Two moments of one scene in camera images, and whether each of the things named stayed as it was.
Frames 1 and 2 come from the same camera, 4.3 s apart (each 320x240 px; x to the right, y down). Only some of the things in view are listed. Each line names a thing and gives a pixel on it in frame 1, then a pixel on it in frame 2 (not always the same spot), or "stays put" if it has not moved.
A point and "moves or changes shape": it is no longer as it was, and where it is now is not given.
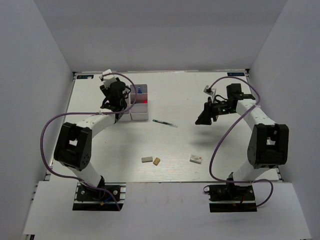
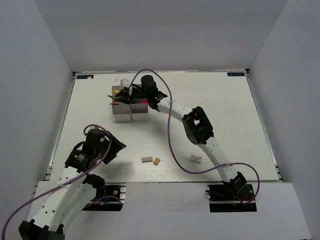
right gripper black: (209, 111) -> (126, 98)
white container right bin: (140, 111) stays put
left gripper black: (105, 91) -> (115, 146)
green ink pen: (175, 126) moves or changes shape
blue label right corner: (235, 74) stays put
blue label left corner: (84, 76) stays put
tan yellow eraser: (156, 161) stays put
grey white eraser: (146, 159) stays put
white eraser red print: (195, 159) stays put
